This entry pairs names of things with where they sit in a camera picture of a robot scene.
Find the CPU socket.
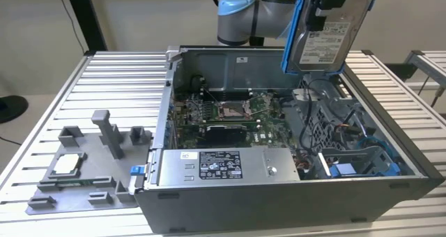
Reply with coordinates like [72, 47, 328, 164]
[216, 100, 251, 120]

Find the silver power supply unit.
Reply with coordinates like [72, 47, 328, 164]
[154, 147, 301, 186]

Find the black table bracket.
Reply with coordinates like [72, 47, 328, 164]
[384, 63, 417, 81]

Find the black round stand base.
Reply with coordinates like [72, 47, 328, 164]
[0, 95, 29, 124]

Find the green motherboard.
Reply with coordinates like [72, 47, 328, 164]
[172, 89, 297, 151]

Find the metal slat side table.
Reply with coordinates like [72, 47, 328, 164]
[403, 50, 446, 91]

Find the black graphics card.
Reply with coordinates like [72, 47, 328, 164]
[202, 124, 248, 147]

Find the black RAM slot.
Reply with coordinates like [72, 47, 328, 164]
[201, 94, 253, 101]
[201, 89, 253, 96]

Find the black wire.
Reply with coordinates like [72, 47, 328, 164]
[297, 78, 329, 150]

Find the thin black wall cable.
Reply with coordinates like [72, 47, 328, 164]
[54, 0, 86, 53]

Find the grey metal disk bay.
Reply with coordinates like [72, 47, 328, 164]
[315, 145, 401, 180]

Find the blue wire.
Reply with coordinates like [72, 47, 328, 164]
[357, 136, 396, 160]

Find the hard disk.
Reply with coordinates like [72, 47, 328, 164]
[280, 0, 383, 77]

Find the grey parts rack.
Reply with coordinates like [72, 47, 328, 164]
[25, 110, 154, 217]

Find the blue carrier in bay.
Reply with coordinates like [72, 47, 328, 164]
[329, 164, 356, 177]

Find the locking lever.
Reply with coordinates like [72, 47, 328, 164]
[201, 87, 221, 104]
[249, 106, 272, 116]

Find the open black PC case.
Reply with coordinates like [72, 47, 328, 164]
[133, 45, 446, 234]

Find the silver CPU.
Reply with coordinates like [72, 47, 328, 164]
[52, 155, 84, 174]

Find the black upright post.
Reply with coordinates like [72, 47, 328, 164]
[65, 0, 108, 52]

